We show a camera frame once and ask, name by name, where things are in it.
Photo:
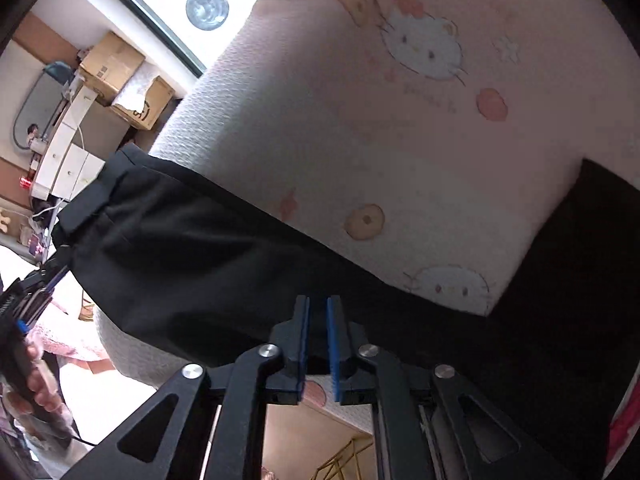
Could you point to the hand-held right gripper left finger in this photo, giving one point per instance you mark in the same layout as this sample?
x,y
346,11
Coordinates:
x,y
303,340

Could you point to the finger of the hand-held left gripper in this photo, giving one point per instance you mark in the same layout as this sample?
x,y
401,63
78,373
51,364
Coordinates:
x,y
45,280

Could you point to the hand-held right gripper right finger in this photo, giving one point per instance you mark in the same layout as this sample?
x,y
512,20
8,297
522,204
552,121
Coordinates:
x,y
331,345

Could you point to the black pants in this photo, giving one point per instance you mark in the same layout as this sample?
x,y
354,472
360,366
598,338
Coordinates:
x,y
200,260

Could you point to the person's left hand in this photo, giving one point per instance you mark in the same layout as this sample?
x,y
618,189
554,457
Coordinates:
x,y
45,385

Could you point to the small red object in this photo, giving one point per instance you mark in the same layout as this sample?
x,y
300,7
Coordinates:
x,y
25,182

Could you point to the white drawer cabinet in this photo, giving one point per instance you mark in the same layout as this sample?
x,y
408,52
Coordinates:
x,y
65,160

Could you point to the oval mirror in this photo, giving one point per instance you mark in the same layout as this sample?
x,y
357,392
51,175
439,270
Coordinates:
x,y
35,105

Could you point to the cardboard box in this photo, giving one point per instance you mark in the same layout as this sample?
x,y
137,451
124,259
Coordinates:
x,y
150,102
107,62

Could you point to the pink Hello Kitty sofa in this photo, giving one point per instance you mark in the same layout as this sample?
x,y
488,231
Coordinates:
x,y
400,135

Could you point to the white washing machine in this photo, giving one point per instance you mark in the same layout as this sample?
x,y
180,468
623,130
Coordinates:
x,y
207,7

